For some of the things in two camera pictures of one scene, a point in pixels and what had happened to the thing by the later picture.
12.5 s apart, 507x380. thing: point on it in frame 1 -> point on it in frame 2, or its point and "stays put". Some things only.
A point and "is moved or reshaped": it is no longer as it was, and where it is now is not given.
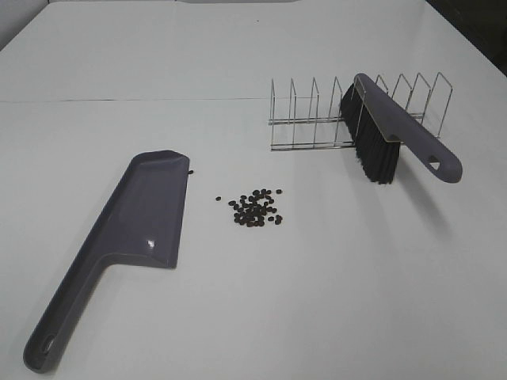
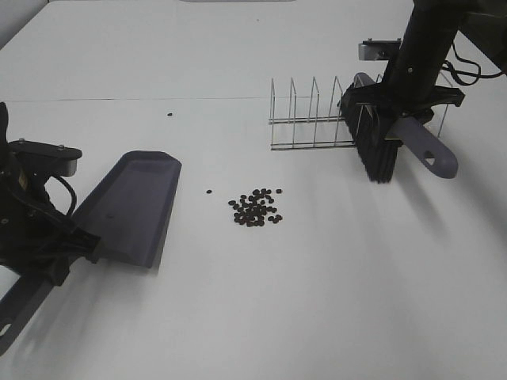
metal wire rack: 309,119 stays put
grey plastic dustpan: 139,221 is moved or reshaped
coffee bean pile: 251,211 stays put
